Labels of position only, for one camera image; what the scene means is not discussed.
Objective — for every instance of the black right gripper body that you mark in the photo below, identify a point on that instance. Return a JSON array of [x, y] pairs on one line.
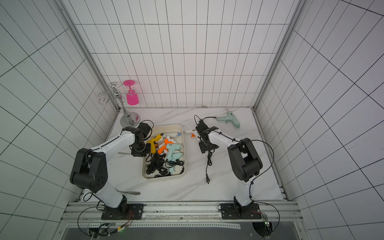
[[205, 145]]

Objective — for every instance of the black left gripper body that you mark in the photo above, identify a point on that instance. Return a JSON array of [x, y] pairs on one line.
[[139, 148]]

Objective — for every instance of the yellow glue gun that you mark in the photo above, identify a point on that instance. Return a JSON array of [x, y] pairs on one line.
[[152, 141]]

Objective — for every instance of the cream plastic storage tray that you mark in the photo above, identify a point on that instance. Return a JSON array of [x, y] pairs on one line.
[[153, 167]]

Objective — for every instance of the large white glue gun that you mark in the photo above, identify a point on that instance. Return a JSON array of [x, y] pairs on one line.
[[172, 135]]

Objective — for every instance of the light teal glue gun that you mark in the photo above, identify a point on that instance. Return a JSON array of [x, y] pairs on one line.
[[172, 149]]

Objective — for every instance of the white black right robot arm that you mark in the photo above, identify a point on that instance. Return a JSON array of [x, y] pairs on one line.
[[245, 162]]

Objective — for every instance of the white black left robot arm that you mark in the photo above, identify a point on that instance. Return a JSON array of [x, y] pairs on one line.
[[90, 169]]

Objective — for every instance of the large mint glue gun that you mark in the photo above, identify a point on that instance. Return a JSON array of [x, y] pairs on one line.
[[229, 118]]

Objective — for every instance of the chrome wine glass rack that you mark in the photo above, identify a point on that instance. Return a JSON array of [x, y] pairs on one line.
[[128, 119]]

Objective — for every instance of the metal fork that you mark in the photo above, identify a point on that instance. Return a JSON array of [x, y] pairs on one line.
[[130, 192]]

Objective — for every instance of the pink plastic wine glass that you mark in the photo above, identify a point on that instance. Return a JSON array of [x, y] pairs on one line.
[[131, 96]]

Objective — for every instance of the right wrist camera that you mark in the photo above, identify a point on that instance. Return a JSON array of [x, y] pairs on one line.
[[201, 128]]

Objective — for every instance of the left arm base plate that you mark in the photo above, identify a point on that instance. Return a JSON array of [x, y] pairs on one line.
[[123, 212]]

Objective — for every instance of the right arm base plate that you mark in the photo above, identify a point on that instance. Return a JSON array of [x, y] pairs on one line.
[[234, 211]]

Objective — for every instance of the aluminium mounting rail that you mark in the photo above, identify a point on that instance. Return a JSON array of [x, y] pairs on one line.
[[179, 214]]

